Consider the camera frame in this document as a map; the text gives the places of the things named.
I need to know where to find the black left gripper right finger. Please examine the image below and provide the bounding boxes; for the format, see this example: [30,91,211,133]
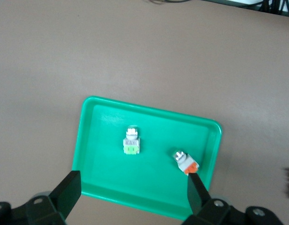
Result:
[181,173,231,225]

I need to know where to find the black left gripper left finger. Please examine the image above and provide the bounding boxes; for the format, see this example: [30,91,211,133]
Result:
[24,170,82,225]

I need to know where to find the white orange switch block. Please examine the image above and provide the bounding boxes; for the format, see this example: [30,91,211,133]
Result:
[169,149,201,176]

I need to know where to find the green button with green base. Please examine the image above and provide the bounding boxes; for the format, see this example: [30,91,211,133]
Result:
[122,125,141,156]

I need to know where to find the green plastic tray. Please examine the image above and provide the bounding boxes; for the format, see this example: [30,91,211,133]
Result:
[72,95,223,221]

